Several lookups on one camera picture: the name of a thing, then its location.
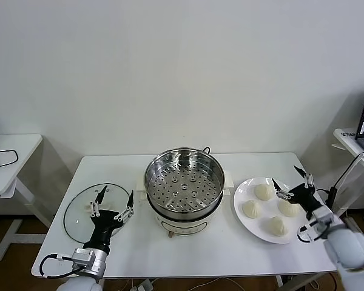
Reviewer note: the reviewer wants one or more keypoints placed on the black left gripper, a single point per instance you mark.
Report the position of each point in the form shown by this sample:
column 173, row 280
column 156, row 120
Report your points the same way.
column 104, row 224

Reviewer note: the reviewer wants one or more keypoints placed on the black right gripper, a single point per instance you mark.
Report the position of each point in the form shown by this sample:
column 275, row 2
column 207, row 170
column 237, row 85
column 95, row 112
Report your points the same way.
column 306, row 198

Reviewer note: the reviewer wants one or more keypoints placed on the white steamed baozi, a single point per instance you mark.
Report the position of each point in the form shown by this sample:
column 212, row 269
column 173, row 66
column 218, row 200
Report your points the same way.
column 251, row 209
column 263, row 192
column 288, row 208
column 276, row 226

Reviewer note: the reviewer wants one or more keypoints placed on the round glass pot lid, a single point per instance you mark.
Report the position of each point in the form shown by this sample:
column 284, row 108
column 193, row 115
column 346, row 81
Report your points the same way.
column 76, row 218

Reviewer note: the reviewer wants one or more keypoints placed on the perforated steel steamer basket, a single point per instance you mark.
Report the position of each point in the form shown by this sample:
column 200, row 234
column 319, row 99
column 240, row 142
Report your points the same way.
column 185, row 188

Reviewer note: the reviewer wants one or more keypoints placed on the steel steamer pot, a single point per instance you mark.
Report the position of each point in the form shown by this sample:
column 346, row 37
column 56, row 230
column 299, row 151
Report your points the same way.
column 185, row 225

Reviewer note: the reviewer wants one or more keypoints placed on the round white plate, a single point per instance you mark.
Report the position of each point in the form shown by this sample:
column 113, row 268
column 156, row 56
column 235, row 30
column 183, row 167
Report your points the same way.
column 252, row 232

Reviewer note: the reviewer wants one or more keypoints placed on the white desk with laptop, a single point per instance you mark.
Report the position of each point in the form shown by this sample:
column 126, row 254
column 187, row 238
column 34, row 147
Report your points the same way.
column 349, row 145

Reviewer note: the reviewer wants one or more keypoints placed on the white power strip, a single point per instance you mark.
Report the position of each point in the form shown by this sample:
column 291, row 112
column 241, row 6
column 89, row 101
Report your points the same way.
column 145, row 285

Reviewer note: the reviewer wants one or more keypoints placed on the white side table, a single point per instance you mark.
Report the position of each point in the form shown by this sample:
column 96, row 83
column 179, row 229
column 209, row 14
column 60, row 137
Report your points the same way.
column 18, row 151

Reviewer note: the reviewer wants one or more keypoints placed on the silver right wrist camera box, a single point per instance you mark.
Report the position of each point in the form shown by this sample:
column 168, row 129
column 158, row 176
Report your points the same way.
column 323, row 216

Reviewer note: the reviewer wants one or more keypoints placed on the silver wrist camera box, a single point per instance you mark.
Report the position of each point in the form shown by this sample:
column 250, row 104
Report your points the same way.
column 83, row 257
column 323, row 216

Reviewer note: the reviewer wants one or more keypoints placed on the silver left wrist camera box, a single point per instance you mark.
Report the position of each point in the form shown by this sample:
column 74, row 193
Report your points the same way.
column 83, row 257

